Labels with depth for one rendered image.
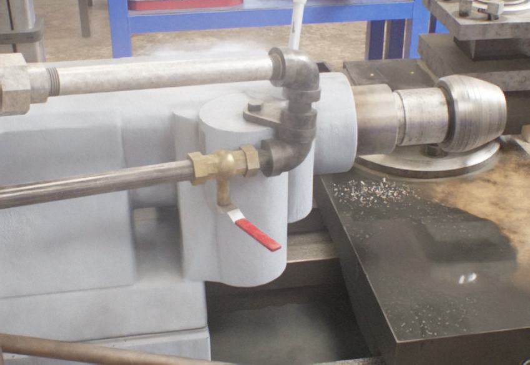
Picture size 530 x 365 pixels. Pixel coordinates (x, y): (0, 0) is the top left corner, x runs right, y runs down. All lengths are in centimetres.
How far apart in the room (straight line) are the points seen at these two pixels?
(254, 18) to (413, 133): 182
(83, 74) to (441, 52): 69
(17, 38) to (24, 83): 112
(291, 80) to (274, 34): 377
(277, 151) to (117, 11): 196
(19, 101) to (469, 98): 50
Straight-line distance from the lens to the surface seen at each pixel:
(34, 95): 62
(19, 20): 173
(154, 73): 65
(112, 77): 63
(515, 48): 120
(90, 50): 434
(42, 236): 83
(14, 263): 84
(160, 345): 84
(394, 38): 336
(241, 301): 119
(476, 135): 92
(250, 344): 116
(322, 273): 114
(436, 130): 92
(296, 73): 70
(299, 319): 119
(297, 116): 72
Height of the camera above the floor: 148
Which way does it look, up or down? 29 degrees down
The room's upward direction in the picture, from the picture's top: straight up
